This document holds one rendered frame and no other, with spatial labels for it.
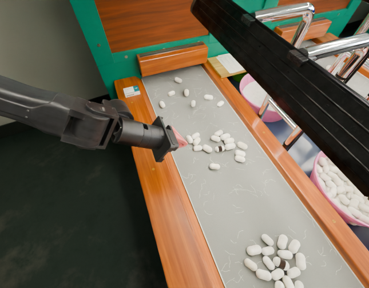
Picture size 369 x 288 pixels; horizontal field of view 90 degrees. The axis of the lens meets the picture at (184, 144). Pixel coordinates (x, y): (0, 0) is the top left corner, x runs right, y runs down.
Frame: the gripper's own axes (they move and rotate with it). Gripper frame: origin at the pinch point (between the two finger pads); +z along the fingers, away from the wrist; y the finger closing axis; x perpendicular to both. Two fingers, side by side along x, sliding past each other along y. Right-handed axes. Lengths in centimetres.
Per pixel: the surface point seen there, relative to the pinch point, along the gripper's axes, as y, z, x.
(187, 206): -13.4, 3.4, 10.4
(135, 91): 35.3, -1.6, 9.7
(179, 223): -17.1, 0.0, 12.0
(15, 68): 120, -39, 74
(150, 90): 39.2, 6.0, 9.0
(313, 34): 43, 68, -53
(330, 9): 50, 73, -67
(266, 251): -30.4, 14.1, 1.3
